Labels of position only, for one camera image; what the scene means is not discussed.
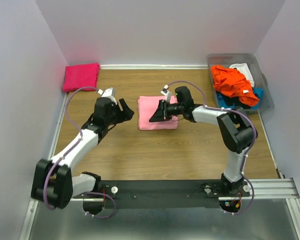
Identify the light pink t-shirt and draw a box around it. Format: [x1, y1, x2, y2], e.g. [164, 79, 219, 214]
[138, 96, 178, 131]

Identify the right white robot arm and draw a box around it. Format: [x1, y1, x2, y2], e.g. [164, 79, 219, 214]
[149, 85, 258, 194]

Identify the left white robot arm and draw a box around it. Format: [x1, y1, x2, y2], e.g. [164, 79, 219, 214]
[30, 97, 135, 210]

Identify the folded magenta t-shirt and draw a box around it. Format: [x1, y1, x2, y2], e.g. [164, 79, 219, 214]
[62, 63, 100, 93]

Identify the orange t-shirt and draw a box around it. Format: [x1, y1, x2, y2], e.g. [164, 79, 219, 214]
[210, 65, 260, 107]

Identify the clear plastic bin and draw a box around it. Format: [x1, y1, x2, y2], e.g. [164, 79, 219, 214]
[206, 53, 274, 114]

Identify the white t-shirt in bin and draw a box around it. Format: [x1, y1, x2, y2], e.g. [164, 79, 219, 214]
[229, 63, 255, 88]

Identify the blue t-shirt in bin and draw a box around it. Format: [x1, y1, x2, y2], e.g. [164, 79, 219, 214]
[216, 88, 264, 110]

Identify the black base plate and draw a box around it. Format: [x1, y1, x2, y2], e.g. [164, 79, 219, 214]
[82, 179, 250, 216]

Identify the aluminium rail frame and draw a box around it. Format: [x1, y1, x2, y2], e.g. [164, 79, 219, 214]
[19, 92, 300, 240]

